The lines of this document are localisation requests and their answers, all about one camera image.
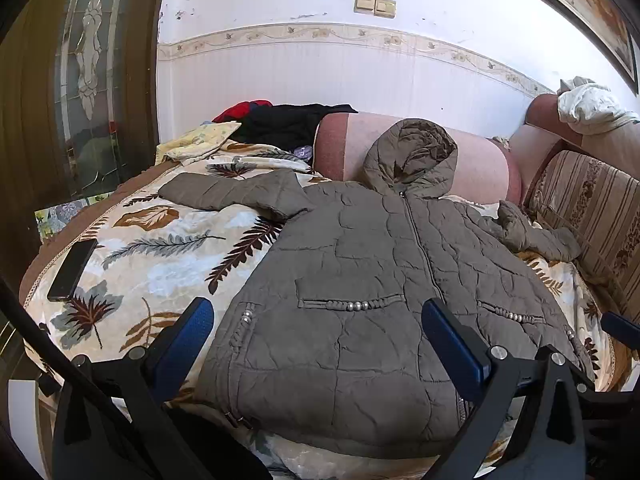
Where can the red garment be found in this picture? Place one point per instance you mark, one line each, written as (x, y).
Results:
(238, 111)

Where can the leaf-patterned plush blanket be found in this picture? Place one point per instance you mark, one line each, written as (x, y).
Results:
(154, 257)

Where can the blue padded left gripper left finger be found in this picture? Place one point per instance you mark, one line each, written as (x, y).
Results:
(110, 422)

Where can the beige wall switch panel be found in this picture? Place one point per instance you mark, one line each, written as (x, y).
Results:
(381, 8)

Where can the wooden glass-panel door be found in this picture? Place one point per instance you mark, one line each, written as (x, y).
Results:
(78, 112)

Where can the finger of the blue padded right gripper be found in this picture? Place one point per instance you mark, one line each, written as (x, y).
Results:
(624, 331)

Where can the pink bolster pillow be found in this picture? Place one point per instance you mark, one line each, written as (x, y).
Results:
(465, 159)

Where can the yellow floral pillow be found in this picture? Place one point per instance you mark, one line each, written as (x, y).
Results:
(196, 144)

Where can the pink sofa armrest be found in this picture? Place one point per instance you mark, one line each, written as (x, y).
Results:
(543, 135)

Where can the striped beige cushion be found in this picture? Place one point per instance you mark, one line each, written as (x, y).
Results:
(600, 205)

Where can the purple patterned small cloth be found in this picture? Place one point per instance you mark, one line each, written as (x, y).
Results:
(304, 153)

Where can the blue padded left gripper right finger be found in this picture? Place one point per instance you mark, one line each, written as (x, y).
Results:
(548, 441)

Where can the black garment pile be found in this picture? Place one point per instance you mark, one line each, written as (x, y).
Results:
(285, 126)

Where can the white crumpled cloth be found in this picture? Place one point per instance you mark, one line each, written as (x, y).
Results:
(589, 108)

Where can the olive quilted hooded jacket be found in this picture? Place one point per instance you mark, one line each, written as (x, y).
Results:
(324, 345)

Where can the black smartphone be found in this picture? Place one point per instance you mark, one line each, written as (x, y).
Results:
(69, 274)

